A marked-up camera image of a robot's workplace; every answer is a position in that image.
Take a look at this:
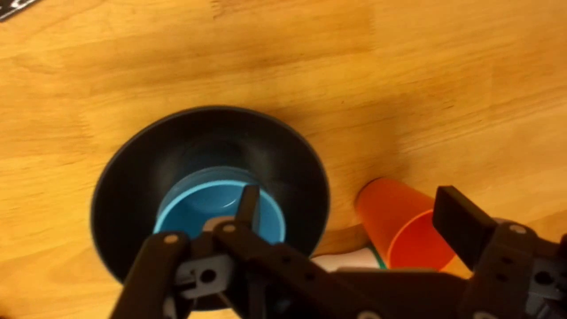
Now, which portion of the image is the black bowl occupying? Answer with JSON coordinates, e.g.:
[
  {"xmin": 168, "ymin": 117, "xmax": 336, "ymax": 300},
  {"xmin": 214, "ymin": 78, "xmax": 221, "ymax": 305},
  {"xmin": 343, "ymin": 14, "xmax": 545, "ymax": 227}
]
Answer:
[{"xmin": 88, "ymin": 105, "xmax": 331, "ymax": 286}]

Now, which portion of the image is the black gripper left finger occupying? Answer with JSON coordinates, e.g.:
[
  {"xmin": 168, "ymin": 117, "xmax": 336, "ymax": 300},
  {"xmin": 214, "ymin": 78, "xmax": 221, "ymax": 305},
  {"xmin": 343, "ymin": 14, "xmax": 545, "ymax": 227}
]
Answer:
[{"xmin": 108, "ymin": 183, "xmax": 368, "ymax": 319}]

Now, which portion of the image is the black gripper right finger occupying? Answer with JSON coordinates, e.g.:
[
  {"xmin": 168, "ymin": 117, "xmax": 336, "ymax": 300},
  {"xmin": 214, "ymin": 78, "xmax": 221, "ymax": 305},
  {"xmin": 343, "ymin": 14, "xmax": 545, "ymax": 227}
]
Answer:
[{"xmin": 432, "ymin": 185, "xmax": 567, "ymax": 319}]

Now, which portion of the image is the orange cup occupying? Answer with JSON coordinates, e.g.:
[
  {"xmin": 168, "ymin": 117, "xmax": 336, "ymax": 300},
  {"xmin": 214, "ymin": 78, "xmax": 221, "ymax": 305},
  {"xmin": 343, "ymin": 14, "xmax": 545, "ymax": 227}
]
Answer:
[{"xmin": 352, "ymin": 176, "xmax": 458, "ymax": 273}]

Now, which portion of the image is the light blue cup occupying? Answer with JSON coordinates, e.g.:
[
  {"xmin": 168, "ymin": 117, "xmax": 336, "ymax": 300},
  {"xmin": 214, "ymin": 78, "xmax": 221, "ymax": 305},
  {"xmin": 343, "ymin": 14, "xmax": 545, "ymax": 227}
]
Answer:
[{"xmin": 150, "ymin": 167, "xmax": 288, "ymax": 247}]

